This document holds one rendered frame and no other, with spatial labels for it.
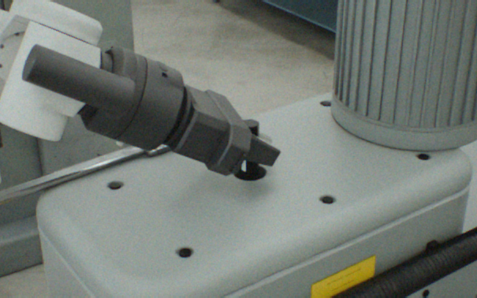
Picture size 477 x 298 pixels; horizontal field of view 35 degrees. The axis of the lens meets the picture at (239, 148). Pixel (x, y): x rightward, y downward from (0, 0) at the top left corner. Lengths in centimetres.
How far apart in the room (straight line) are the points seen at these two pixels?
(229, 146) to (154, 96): 9
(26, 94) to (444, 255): 48
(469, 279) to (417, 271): 21
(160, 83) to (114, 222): 15
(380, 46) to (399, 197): 17
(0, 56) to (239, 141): 26
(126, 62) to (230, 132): 12
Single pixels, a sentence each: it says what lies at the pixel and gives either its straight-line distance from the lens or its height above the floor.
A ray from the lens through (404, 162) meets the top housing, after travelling 89.
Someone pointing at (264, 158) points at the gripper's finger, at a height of 192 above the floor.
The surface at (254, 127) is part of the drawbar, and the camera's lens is 82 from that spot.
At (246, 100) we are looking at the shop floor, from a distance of 542.
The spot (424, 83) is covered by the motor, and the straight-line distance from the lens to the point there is 88.
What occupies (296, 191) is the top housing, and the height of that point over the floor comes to 189.
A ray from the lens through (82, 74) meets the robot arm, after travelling 69.
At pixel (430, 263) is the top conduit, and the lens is 88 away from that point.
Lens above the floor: 233
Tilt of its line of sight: 29 degrees down
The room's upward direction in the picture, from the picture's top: straight up
